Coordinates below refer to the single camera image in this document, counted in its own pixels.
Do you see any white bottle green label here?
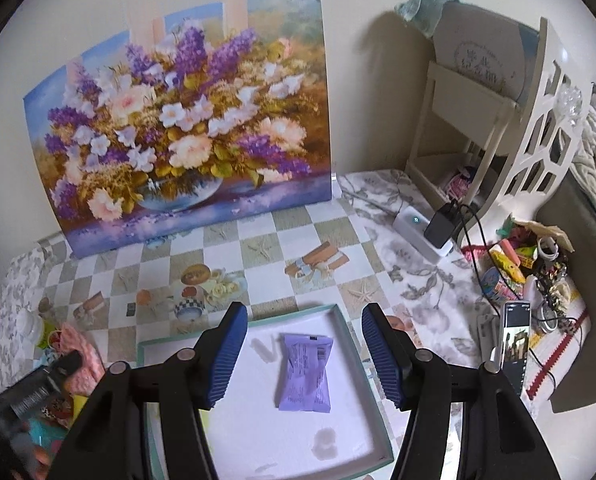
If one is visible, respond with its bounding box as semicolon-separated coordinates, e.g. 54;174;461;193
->
18;307;61;356

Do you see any floral painting canvas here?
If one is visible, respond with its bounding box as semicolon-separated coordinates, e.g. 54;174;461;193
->
23;0;336;259

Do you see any white power strip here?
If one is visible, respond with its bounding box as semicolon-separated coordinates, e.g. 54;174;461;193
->
394;205;456;263

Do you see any black charger plug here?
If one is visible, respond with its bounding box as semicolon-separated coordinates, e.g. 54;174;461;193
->
424;202;461;250

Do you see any clear plastic tray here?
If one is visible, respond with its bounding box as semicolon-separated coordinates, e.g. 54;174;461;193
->
137;303;395;480

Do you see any purple packet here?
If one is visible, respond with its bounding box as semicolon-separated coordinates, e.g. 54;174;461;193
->
277;332;335;413

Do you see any white ring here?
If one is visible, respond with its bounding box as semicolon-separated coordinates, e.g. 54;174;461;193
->
538;235;561;262

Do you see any grey-green sofa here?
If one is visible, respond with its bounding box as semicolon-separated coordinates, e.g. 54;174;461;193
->
535;170;596;413

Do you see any white cardboard box round print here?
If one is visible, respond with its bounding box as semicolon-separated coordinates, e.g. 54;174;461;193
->
435;2;541;98

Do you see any teal cloth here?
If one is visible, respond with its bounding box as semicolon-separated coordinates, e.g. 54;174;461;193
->
395;0;471;38

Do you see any smartphone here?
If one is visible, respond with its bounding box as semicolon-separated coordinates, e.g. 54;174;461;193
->
498;300;532;396

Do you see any yellow snack packet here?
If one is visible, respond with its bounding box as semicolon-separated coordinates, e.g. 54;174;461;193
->
488;247;528;283

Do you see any pink crocheted cloth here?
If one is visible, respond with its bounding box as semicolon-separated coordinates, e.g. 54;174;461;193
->
60;322;106;396

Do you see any red white striped mat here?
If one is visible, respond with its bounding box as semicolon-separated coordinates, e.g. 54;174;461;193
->
522;300;592;402

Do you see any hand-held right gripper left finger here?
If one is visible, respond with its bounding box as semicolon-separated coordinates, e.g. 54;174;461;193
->
45;301;251;480

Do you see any colourful tape roll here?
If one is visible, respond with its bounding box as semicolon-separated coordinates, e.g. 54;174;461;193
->
480;266;523;303

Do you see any white openwork shelf rack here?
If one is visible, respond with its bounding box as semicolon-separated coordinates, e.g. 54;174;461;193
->
405;17;596;221

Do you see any white flat device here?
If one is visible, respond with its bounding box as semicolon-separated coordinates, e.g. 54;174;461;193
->
478;314;501;362

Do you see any cream knit blanket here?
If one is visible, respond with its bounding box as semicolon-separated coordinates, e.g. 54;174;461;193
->
570;110;596;236

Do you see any checkered printed tablecloth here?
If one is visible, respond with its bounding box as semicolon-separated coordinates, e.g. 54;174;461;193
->
0;170;593;480

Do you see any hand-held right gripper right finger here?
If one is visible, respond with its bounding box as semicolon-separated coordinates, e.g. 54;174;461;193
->
360;301;566;480

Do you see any pink package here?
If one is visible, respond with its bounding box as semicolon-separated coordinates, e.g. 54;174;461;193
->
443;167;474;199

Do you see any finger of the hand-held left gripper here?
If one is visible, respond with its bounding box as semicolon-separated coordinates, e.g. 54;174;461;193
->
0;350;84;423

